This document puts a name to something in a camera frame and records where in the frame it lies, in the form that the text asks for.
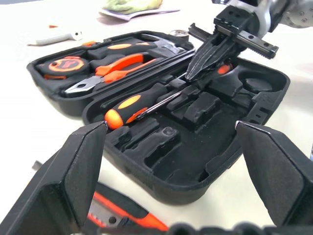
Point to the thin shaft orange screwdriver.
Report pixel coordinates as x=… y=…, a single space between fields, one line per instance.
x=223 y=69

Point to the black orange tape measure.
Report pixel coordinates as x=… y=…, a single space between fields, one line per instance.
x=64 y=65

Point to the purple plastic spatula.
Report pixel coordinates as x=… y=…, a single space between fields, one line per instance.
x=146 y=12

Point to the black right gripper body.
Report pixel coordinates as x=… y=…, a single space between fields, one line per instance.
x=234 y=24

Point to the green towel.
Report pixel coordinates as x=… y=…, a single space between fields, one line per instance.
x=132 y=5

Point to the white printed plastic part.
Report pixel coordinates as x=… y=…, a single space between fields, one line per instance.
x=58 y=38

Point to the orange black utility knife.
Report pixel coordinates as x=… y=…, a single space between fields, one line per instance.
x=117 y=203

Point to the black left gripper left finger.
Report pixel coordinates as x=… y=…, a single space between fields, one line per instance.
x=49 y=195

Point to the small orange piece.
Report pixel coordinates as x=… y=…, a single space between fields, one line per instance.
x=52 y=25

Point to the thick black orange screwdriver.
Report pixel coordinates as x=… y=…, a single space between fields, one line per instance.
x=132 y=105

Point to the small round metal object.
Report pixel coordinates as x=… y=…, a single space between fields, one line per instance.
x=179 y=33

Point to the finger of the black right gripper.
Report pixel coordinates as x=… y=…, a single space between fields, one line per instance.
x=226 y=52
x=200 y=61

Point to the black plastic tool case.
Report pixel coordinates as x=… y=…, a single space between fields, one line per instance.
x=171 y=151

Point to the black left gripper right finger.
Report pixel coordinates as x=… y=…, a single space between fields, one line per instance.
x=278 y=176

